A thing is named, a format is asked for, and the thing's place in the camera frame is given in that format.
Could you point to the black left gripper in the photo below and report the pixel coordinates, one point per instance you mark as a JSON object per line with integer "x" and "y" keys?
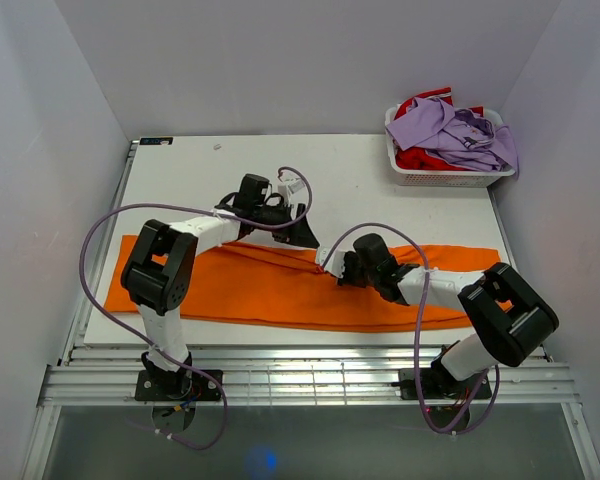
{"x": 298, "y": 235}

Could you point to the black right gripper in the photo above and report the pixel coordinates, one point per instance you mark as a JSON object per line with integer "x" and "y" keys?
{"x": 349, "y": 258}

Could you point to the orange trousers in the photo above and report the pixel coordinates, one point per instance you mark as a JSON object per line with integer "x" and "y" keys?
{"x": 249, "y": 284}

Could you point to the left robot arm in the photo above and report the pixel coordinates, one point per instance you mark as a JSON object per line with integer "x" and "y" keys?
{"x": 158, "y": 271}

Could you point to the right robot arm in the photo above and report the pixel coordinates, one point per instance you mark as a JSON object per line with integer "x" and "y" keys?
{"x": 509, "y": 318}

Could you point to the white plastic laundry basket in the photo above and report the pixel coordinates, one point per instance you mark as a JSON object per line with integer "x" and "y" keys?
{"x": 444, "y": 178}

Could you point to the red garment in basket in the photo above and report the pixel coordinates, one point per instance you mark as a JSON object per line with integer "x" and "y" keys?
{"x": 417, "y": 158}

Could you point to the lilac shirt in basket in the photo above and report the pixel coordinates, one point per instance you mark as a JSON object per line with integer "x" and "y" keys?
{"x": 458, "y": 136}

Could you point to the black label on table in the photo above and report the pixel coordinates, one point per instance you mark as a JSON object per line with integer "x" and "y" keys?
{"x": 155, "y": 141}

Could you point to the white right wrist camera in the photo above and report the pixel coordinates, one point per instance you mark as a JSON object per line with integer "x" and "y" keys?
{"x": 331, "y": 261}

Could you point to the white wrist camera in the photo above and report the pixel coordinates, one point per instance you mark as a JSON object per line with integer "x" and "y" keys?
{"x": 331, "y": 261}
{"x": 288, "y": 188}

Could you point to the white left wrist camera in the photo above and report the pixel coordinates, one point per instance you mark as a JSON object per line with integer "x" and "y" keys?
{"x": 288, "y": 188}

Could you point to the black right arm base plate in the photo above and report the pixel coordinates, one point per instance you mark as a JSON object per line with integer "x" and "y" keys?
{"x": 415, "y": 385}

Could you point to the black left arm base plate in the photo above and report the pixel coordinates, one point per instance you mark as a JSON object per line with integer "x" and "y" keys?
{"x": 197, "y": 388}

